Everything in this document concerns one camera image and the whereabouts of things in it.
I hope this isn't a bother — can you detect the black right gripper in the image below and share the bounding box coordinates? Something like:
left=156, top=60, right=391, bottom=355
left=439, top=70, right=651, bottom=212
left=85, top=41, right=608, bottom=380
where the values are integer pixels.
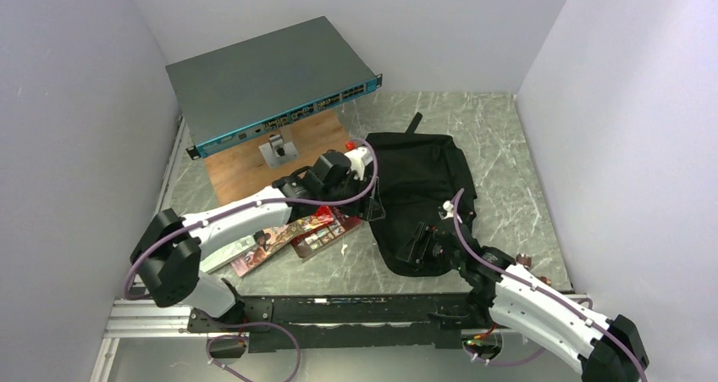
left=396, top=222, right=462, bottom=274

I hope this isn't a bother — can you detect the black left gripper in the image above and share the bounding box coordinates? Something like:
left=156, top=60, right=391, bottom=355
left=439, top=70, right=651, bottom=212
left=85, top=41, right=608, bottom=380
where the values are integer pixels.
left=321, top=171, right=385, bottom=221

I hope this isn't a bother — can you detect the red snack packet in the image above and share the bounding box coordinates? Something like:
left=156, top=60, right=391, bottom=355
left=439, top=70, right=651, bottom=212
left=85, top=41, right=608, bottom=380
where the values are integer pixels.
left=303, top=206, right=334, bottom=230

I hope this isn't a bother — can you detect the black student backpack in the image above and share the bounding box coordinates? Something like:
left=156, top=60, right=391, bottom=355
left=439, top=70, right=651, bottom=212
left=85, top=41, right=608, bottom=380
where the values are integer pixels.
left=366, top=120, right=477, bottom=277

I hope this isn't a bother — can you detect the dark red book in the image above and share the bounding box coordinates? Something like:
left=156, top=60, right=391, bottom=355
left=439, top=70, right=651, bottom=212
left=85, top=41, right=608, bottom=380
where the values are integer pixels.
left=290, top=208, right=362, bottom=261

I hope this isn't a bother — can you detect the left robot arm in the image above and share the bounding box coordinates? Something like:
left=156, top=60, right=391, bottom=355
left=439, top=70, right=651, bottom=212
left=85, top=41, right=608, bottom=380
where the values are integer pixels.
left=124, top=140, right=384, bottom=331

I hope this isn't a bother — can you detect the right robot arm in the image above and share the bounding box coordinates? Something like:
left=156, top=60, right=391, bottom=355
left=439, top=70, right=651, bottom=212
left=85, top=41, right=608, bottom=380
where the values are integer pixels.
left=395, top=219, right=649, bottom=381

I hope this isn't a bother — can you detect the copper brass tap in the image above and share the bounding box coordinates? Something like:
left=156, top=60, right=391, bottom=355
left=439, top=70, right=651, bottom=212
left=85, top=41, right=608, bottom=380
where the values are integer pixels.
left=516, top=253, right=552, bottom=286

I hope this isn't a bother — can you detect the wooden base board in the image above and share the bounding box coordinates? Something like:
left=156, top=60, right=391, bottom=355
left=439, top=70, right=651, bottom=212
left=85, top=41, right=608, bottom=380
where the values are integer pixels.
left=204, top=110, right=349, bottom=206

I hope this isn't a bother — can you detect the grey notebook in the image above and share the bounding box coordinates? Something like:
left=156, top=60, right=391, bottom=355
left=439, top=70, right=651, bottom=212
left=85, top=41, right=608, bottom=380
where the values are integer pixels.
left=200, top=236, right=255, bottom=274

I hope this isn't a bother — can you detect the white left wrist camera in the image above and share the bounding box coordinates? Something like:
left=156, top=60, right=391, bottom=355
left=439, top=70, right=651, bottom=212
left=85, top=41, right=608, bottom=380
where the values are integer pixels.
left=345, top=141, right=373, bottom=180

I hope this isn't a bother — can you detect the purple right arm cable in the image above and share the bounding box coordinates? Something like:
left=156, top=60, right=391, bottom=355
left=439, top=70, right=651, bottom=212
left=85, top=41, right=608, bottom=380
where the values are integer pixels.
left=451, top=188, right=649, bottom=382

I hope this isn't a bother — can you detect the metal switch stand bracket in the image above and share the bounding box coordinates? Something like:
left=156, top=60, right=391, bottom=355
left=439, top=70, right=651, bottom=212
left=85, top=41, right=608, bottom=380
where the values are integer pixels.
left=258, top=134, right=299, bottom=169

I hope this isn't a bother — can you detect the grey network switch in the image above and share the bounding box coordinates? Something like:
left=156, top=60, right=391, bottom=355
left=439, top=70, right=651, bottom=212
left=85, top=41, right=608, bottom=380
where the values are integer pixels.
left=166, top=16, right=383, bottom=159

